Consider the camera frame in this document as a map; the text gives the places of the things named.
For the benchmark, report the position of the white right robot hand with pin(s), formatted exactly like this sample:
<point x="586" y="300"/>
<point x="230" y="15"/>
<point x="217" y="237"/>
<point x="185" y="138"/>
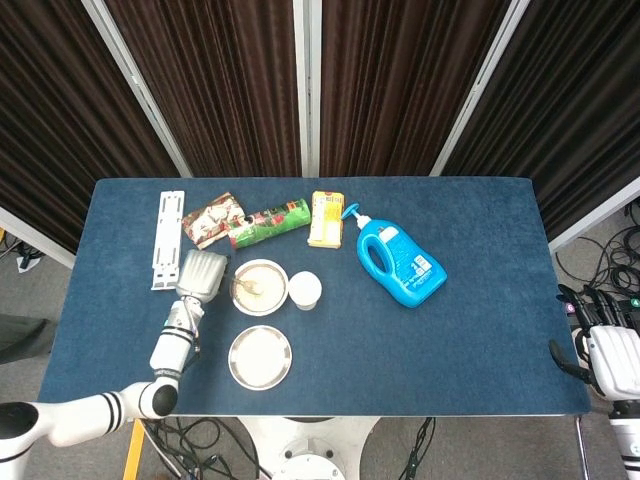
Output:
<point x="615" y="360"/>

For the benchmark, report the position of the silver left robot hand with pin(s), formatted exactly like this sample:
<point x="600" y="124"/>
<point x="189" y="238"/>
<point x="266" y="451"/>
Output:
<point x="200" y="275"/>

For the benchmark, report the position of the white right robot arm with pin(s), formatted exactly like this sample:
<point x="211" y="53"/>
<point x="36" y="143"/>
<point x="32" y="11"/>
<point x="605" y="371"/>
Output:
<point x="627" y="435"/>

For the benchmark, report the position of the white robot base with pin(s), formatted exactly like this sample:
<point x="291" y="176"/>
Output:
<point x="310" y="445"/>

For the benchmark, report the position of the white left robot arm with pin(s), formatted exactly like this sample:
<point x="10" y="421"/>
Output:
<point x="170" y="345"/>

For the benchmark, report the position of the stainless steel bowl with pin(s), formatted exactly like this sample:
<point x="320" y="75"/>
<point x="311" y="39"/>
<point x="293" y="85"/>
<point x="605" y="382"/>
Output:
<point x="260" y="311"/>

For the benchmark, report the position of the stainless steel plate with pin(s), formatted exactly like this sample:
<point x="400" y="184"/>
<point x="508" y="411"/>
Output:
<point x="260" y="357"/>

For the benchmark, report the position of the white paper cup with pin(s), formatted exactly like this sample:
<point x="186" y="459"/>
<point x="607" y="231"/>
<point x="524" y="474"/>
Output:
<point x="305" y="287"/>

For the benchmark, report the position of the red white snack bag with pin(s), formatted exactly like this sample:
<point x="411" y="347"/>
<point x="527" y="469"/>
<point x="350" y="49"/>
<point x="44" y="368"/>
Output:
<point x="210" y="220"/>

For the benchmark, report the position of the green chip can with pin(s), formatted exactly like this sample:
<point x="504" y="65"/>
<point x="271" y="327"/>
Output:
<point x="270" y="225"/>

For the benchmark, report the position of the yellow packet box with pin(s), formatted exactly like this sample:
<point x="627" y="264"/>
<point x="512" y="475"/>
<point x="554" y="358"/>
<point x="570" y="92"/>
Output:
<point x="326" y="220"/>

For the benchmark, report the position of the yellow bar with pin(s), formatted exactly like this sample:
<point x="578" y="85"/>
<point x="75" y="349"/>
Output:
<point x="134" y="450"/>

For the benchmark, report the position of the brown pleated curtain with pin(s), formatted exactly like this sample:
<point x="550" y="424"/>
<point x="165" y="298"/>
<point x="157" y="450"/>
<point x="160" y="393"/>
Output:
<point x="575" y="110"/>
<point x="220" y="85"/>
<point x="400" y="85"/>
<point x="55" y="125"/>

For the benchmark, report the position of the blue detergent pump bottle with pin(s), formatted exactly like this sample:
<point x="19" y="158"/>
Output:
<point x="410" y="275"/>

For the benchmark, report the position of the blue felt table cover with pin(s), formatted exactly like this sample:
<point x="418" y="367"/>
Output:
<point x="400" y="360"/>

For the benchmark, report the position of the white plastic bracket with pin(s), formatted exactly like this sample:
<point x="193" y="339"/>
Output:
<point x="167" y="240"/>

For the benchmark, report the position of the white partition rail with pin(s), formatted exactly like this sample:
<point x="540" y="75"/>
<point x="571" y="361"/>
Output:
<point x="35" y="237"/>
<point x="595" y="215"/>

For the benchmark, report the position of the white partition post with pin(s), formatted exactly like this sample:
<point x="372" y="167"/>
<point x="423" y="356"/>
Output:
<point x="307" y="90"/>
<point x="140" y="90"/>
<point x="477" y="90"/>

